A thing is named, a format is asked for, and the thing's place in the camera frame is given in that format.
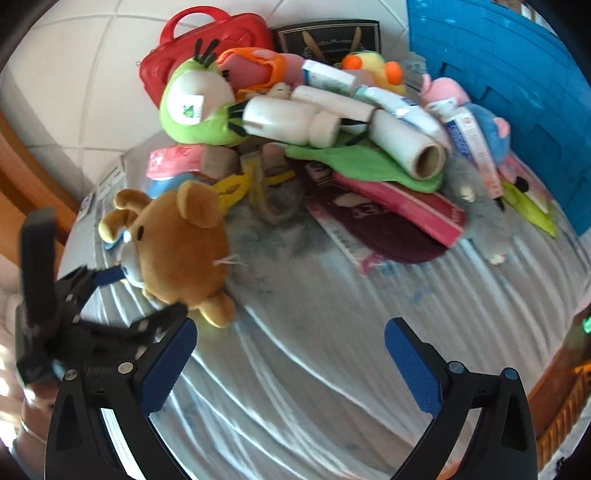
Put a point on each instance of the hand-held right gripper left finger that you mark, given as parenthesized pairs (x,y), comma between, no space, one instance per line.
(168,369)

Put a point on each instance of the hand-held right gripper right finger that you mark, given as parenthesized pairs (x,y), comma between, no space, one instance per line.
(413,364)

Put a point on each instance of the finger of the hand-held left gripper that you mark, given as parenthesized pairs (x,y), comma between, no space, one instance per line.
(161,318)
(111,276)

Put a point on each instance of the brown bear plush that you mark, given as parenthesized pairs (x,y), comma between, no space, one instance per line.
(180,249)

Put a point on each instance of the short white lint roll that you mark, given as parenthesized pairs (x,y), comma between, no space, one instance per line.
(406,143)

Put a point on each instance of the person's left forearm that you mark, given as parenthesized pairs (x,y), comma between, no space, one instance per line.
(32,429)

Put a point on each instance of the white printed box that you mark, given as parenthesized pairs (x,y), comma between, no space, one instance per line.
(111,180)

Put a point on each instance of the white striped sheet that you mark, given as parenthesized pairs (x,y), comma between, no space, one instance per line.
(300,369)

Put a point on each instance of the small pink box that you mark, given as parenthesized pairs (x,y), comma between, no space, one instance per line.
(175,159)

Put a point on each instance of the yellow plastic clip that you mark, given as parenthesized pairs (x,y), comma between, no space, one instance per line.
(235,189)

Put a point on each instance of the maroon box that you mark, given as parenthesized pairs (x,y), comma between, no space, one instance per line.
(406,212)

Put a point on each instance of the woven basket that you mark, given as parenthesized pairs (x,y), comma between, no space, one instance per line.
(563,415)

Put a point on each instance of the brown tape roll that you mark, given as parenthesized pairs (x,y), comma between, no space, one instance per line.
(270,203)

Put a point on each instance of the grey plush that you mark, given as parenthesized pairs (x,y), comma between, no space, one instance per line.
(489,217)

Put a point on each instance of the green bird plush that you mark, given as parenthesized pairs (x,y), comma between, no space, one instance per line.
(194,106)

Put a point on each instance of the lime green packet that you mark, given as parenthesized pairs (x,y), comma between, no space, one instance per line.
(531,207)

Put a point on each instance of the flat green plush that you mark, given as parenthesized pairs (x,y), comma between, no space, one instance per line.
(360,161)

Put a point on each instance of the pink printed cloth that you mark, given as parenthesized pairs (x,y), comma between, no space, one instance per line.
(512,173)

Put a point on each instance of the white plastic bottle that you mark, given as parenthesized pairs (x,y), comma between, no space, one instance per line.
(281,120)

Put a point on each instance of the red handbag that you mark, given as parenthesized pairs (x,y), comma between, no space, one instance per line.
(184,50)

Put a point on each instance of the blue pig plush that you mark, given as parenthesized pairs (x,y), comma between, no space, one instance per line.
(491,134)

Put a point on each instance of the white toothpaste tube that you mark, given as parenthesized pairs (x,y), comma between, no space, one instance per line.
(397,108)

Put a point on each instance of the long thin cardboard roll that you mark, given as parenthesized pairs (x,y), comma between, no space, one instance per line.
(328,101)

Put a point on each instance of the small pink pig plush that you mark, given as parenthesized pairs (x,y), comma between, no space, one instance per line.
(445,90)

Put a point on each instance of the green and white small box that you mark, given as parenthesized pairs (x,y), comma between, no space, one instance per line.
(328,76)

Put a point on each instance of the yellow duck plush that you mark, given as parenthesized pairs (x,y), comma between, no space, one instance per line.
(369,69)

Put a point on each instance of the blue brick pattern panel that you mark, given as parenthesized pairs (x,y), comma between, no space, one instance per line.
(508,69)

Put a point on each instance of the black gift box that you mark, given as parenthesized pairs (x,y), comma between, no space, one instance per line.
(332,39)

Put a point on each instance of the wooden bed frame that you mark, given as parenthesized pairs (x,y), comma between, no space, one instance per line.
(27,170)

